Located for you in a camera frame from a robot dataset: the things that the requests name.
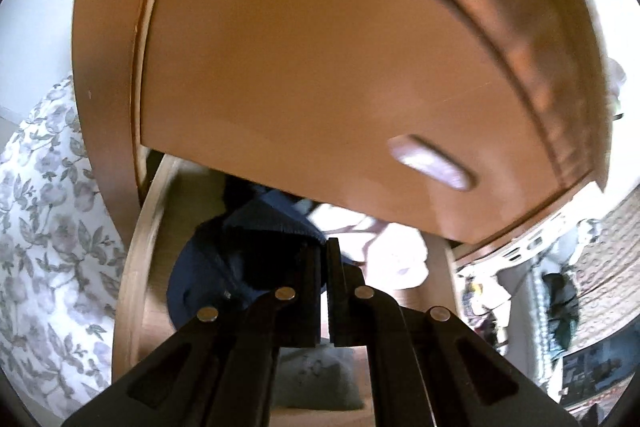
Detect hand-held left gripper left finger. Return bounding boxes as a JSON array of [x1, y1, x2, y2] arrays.
[[62, 241, 322, 427]]

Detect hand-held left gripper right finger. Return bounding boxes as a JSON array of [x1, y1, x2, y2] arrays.
[[327, 237, 581, 427]]

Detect pink underwear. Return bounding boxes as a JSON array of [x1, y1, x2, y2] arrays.
[[345, 212, 396, 265]]

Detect white underwear patterned waistband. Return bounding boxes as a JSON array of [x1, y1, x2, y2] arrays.
[[367, 224, 431, 292]]

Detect navy underwear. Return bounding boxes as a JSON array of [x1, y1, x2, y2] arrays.
[[167, 194, 331, 328]]

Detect wooden drawer with closed front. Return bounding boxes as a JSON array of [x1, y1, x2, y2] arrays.
[[140, 0, 601, 245]]

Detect colourful patterned accessories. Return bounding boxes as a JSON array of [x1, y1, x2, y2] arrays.
[[460, 272, 506, 348]]

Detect grey floral quilt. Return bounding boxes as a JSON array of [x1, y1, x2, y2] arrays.
[[0, 77, 126, 418]]

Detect wooden nightstand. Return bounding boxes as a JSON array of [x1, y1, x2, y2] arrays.
[[72, 0, 616, 258]]

